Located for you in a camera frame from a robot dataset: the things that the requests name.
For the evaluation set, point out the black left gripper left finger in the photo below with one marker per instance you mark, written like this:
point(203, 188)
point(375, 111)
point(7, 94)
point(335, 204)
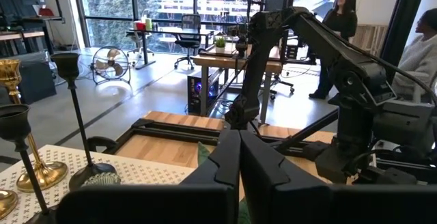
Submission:
point(225, 162)

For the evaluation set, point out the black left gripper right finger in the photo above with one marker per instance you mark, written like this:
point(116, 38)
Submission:
point(263, 169)

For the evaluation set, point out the green glass candle holder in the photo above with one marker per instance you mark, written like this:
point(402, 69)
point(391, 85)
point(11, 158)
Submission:
point(102, 179)

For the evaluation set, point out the gold metal candlestick holder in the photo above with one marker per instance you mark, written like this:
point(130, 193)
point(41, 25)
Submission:
point(44, 176)
point(7, 201)

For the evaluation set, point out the black metal candlestick holder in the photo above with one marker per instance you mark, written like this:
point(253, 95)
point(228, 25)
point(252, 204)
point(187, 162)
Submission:
point(13, 121)
point(66, 67)

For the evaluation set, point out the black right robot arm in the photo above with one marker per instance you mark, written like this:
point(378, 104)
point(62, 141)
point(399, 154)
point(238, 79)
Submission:
point(324, 43)

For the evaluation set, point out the computer tower with lights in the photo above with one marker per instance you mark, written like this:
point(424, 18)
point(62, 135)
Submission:
point(198, 91)

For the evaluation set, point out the wooden workbench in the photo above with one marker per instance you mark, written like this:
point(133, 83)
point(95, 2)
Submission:
point(218, 61)

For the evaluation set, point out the small potted plant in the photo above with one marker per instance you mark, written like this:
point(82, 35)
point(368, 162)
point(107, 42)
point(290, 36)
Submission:
point(220, 43)

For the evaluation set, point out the white perforated metal stand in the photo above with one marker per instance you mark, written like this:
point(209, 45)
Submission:
point(143, 172)

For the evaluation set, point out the black mesh office chair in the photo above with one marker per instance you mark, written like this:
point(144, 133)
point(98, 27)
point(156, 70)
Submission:
point(190, 29)

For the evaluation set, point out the black office desk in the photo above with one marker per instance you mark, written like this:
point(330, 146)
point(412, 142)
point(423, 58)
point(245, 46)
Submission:
point(164, 32)

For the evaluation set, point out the black monitor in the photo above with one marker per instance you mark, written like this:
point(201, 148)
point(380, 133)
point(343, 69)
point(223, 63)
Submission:
point(274, 0)

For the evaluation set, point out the pale green cup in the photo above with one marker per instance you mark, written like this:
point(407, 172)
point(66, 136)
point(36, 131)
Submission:
point(149, 24)

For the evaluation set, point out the black curved hook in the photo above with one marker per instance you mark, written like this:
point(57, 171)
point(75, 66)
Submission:
point(97, 140)

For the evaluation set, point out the person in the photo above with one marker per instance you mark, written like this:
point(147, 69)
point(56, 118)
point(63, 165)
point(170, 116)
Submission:
point(338, 26)
point(416, 60)

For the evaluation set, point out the red container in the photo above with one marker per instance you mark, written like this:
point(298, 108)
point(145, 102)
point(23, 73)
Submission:
point(140, 26)

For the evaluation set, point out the round metal floor fan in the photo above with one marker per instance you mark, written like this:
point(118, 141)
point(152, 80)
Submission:
point(111, 63)

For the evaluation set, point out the grey box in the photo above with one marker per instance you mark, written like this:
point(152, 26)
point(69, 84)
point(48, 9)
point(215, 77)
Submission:
point(403, 125)

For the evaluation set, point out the wooden slat crate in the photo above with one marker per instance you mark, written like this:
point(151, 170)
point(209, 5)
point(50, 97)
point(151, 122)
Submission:
point(370, 39)

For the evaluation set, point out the black pillar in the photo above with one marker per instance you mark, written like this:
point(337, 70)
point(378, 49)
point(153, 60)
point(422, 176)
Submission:
point(403, 19)

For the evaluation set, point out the black low cabinet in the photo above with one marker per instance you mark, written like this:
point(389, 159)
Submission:
point(37, 80)

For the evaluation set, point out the red bag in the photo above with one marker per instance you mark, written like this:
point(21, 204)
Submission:
point(46, 12)

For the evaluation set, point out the black aluminium table frame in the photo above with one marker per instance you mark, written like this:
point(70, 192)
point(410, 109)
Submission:
point(177, 133)

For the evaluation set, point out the black camera on stand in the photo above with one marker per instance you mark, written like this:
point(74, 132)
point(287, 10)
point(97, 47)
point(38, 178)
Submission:
point(241, 43)

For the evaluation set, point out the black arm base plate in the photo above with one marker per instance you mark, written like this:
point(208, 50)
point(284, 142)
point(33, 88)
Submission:
point(385, 177)

